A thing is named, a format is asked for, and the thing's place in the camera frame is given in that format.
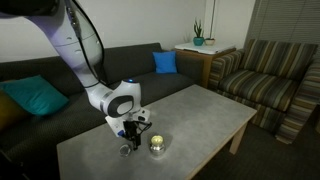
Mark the dark grey sofa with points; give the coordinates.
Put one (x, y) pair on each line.
(28, 147)

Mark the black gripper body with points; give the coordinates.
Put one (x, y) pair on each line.
(133, 118)

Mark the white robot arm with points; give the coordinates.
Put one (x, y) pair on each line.
(76, 40)

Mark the blue cushion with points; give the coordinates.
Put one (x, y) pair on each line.
(165, 62)

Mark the small white plant pot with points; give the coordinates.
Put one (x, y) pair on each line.
(209, 41)

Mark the teal plant pot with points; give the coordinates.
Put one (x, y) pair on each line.
(198, 40)

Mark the wooden side table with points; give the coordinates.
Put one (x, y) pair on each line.
(207, 59)

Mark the teal cushion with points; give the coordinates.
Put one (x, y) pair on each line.
(35, 95)

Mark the mustard yellow cushion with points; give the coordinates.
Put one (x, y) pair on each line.
(10, 112)

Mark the silver tin with candle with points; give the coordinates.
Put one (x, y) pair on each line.
(157, 145)

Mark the grey top coffee table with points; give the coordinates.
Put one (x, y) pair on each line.
(195, 123)

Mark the striped armchair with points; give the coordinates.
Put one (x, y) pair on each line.
(279, 79)

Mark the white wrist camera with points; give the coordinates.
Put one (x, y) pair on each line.
(116, 124)

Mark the round silver lid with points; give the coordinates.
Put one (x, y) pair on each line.
(125, 150)

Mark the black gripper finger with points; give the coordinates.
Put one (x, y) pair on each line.
(136, 138)
(128, 127)

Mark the window blinds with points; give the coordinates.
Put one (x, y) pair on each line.
(286, 20)

